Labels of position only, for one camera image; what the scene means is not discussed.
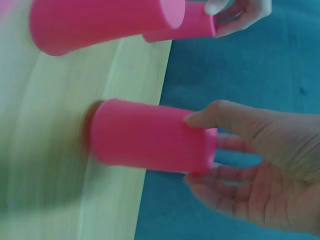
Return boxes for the person's right hand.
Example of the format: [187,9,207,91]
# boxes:
[183,99,320,238]

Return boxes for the person's left hand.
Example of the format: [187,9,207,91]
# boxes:
[203,0,273,39]

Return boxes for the large pink plastic cup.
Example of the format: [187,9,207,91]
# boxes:
[29,0,187,57]

